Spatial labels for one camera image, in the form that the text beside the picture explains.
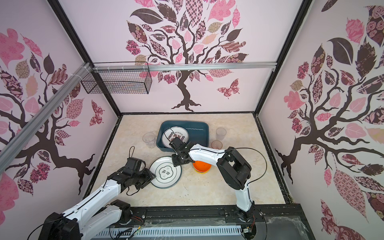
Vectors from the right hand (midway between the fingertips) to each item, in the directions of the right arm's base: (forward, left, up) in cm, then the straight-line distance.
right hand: (175, 160), depth 89 cm
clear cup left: (+18, +20, -2) cm, 27 cm away
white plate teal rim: (-8, +4, -3) cm, 10 cm away
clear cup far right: (+20, -30, 0) cm, 36 cm away
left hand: (-11, +12, -2) cm, 16 cm away
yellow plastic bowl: (-8, -16, 0) cm, 18 cm away
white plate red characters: (+24, +5, -3) cm, 24 cm away
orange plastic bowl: (-6, -16, +4) cm, 17 cm away
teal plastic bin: (+25, -15, -6) cm, 30 cm away
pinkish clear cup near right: (+13, -27, -3) cm, 30 cm away
